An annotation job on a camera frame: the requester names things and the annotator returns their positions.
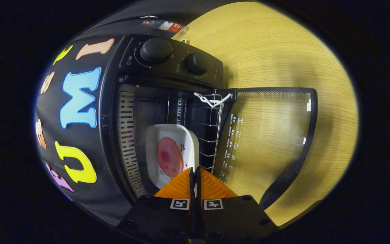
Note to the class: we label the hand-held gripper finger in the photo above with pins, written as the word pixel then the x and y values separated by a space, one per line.
pixel 192 189
pixel 198 189

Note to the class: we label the pink ham slice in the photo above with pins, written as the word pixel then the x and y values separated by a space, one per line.
pixel 169 156

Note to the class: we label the white square plate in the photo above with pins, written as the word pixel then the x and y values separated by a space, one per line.
pixel 181 135

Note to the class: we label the black toaster oven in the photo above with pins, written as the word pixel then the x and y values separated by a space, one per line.
pixel 178 64

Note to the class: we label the clear plastic water bottle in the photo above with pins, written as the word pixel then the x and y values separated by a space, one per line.
pixel 168 26

